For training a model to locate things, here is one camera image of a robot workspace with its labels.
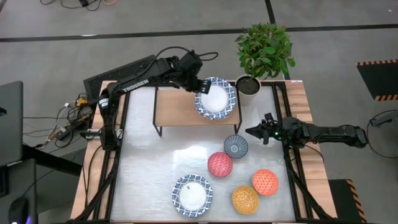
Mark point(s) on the white plant pot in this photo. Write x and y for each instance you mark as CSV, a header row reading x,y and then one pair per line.
x,y
248,94

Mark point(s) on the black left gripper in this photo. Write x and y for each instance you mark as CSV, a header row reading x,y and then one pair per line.
x,y
189,71

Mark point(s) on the black metal table frame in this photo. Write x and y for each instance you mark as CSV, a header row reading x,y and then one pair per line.
x,y
270,83

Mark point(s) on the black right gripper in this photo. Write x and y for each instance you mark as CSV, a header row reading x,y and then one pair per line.
x,y
273,129

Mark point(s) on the wooden shelf with black legs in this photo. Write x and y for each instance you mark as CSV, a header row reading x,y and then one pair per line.
x,y
174,109

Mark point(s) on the grey laptop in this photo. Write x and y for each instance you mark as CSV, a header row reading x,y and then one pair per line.
x,y
11,124

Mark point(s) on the scale-patterned ceramic bowl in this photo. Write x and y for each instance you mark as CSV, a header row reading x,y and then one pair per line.
x,y
245,199

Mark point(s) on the black side desk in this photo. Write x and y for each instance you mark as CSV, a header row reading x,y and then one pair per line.
x,y
18,180

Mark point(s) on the blue-white patterned shallow plate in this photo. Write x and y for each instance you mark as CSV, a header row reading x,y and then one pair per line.
x,y
192,196
216,99

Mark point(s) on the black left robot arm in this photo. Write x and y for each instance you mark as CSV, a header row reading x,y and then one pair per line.
x,y
109,118

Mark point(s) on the green leafy plant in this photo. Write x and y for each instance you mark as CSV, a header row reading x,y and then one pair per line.
x,y
264,49

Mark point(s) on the hexagon-patterned ceramic bowl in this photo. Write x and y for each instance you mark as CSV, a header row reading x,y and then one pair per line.
x,y
265,182

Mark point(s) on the grey-blue patterned bowl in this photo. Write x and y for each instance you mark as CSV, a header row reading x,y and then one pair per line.
x,y
236,146

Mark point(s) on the black computer mouse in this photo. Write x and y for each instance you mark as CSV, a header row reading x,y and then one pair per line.
x,y
18,213

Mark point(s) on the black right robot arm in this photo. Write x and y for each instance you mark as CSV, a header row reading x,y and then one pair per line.
x,y
326,133

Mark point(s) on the black hazard-striped floor mat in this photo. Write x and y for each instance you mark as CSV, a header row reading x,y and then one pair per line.
x,y
342,202
381,79

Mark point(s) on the black perforated case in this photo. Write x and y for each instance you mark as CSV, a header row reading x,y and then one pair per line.
x,y
124,70

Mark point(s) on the red zigzag-patterned bowl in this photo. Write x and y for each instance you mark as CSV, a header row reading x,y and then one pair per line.
x,y
220,164

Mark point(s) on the black power adapter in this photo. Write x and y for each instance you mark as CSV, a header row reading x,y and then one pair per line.
x,y
84,2

